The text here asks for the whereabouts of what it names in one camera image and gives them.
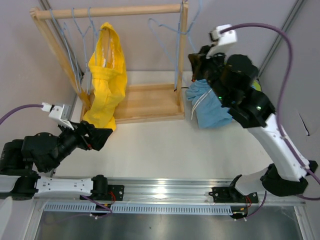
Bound purple cable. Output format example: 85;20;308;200
219;22;320;186
0;103;45;126

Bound lime green shorts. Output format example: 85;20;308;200
251;80;262;92

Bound wooden clothes rack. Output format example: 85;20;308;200
29;0;189;124

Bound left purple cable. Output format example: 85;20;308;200
0;103;45;126

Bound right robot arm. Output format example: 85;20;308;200
188;45;318;202

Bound blue hanger of camouflage shorts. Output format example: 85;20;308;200
49;8;86;93

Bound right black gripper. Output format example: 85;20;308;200
188;44;231;105

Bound blue hanger of light blue shorts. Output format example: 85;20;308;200
186;0;203;53

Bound light blue shorts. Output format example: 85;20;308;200
185;79;233;129

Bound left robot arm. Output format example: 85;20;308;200
0;120;113;201

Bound blue hanger of green shorts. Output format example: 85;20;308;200
147;18;181;89

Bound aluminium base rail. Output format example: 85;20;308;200
33;177;306;205

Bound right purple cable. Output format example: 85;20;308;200
219;22;320;186

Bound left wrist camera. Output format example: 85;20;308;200
41;102;74;130

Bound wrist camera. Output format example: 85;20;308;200
206;24;238;59
41;102;74;130

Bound slotted cable duct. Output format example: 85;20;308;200
44;202;242;216

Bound blue hanger of navy shorts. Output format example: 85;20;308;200
71;8;92;95

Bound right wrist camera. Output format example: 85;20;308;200
206;24;238;59

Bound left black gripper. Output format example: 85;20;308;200
43;118;113;173

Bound yellow shorts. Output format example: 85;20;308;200
83;22;128;131

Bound blue hanger of yellow shorts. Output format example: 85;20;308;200
87;7;101;51

